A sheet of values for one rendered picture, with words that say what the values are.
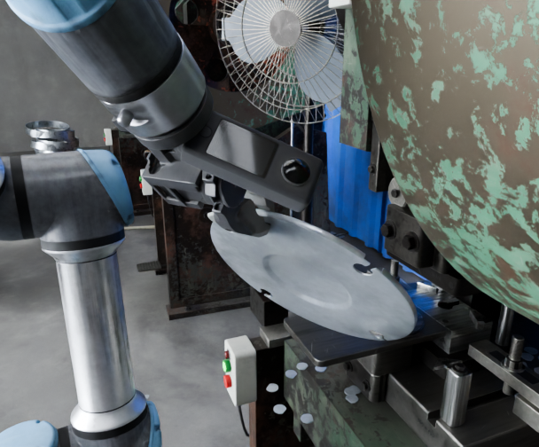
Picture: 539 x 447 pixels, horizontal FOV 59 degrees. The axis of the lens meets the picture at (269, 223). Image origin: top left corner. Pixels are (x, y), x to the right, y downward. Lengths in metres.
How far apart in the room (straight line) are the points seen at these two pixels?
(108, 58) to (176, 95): 0.06
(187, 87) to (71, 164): 0.37
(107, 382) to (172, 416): 1.10
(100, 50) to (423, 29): 0.19
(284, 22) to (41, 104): 5.98
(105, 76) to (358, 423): 0.69
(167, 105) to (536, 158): 0.23
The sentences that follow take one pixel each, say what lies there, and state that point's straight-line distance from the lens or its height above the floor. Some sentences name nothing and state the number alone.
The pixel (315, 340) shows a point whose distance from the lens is 0.81.
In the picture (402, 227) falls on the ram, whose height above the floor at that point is 0.95.
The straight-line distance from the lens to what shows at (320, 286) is 0.63.
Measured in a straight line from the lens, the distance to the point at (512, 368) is 0.86.
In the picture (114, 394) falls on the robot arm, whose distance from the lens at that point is 0.80.
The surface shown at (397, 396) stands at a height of 0.68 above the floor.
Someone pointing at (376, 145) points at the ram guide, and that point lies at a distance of 0.85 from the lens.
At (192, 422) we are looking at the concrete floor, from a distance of 1.84.
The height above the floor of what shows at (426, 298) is 0.78.
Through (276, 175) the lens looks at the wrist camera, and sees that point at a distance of 0.39.
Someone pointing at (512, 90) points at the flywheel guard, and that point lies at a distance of 0.27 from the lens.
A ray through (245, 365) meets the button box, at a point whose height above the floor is 0.60.
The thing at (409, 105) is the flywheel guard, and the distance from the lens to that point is 0.34.
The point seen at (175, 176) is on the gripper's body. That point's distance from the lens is 0.44.
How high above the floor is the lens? 1.22
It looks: 19 degrees down
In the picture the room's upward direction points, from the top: straight up
